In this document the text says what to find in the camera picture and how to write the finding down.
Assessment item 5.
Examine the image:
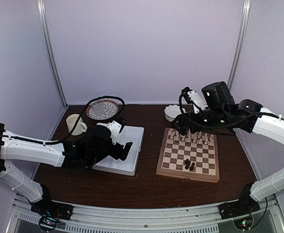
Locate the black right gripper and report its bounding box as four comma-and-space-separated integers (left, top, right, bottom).
171, 107, 229, 135

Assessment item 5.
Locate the white plastic compartment tray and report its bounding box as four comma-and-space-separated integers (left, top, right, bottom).
92, 121, 144, 176

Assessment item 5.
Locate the dark chess piece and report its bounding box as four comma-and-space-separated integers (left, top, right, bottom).
184, 159, 190, 169

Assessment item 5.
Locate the dark pawn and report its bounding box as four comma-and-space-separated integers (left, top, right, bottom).
190, 163, 195, 171

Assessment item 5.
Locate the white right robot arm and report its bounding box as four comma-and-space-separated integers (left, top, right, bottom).
173, 81, 284, 215

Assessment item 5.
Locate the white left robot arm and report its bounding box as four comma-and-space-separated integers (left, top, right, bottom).
0, 123, 132, 216

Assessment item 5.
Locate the white queen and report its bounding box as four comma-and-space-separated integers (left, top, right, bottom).
187, 130, 192, 138

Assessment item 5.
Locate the white scalloped bowl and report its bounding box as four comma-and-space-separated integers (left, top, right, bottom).
164, 105, 182, 122

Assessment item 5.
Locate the wooden chessboard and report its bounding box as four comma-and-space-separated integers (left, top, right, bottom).
156, 128, 219, 183

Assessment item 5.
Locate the cream ribbed mug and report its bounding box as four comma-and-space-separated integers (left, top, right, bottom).
66, 114, 87, 136

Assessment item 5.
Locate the patterned ceramic plate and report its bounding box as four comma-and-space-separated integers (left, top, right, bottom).
86, 100, 118, 120

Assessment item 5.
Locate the clear drinking glass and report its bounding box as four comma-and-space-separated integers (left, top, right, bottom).
92, 99, 104, 116

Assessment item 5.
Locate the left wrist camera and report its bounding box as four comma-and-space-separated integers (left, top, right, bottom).
107, 116, 126, 145

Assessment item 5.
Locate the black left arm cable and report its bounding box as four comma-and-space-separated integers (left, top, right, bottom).
0, 95, 126, 146

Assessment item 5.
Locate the aluminium front rail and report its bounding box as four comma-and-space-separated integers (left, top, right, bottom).
4, 198, 284, 233

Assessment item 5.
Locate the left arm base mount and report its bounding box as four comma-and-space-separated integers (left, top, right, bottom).
30, 189, 73, 220

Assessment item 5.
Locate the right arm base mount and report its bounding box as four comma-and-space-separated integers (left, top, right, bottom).
218, 182, 260, 219

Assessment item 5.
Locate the right aluminium frame post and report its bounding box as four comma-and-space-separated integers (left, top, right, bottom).
227, 0, 251, 91

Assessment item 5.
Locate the aluminium frame post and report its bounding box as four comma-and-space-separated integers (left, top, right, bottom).
37, 0, 68, 108
227, 0, 251, 91

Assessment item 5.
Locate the left aluminium frame post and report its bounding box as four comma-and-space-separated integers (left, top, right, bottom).
37, 0, 68, 108

